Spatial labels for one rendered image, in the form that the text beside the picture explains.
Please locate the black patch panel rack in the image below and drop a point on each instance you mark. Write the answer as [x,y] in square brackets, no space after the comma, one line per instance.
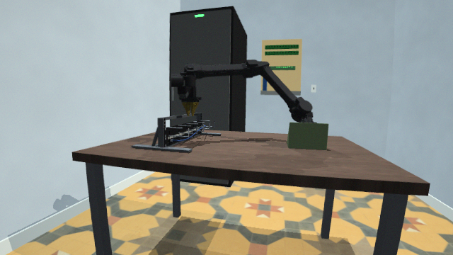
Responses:
[163,133]

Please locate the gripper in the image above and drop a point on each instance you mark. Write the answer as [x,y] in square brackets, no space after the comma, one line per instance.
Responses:
[190,102]

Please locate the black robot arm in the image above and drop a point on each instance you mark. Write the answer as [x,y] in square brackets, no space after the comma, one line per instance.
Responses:
[248,68]

